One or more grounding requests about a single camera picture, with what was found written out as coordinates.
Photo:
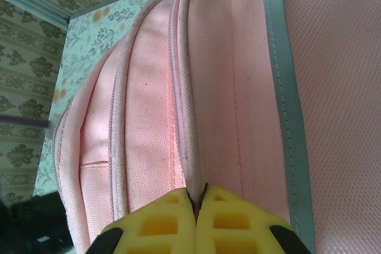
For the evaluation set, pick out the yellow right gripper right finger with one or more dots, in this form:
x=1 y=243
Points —
x=238 y=227

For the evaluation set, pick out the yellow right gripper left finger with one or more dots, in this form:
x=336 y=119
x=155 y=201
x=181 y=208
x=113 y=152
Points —
x=154 y=227

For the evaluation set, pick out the pink school backpack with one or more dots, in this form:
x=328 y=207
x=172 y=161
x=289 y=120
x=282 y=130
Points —
x=223 y=87

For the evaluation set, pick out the floral printed table cover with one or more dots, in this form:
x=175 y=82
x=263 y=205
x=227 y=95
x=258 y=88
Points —
x=86 y=45

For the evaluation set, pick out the aluminium left corner post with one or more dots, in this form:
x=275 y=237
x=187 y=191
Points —
x=35 y=4

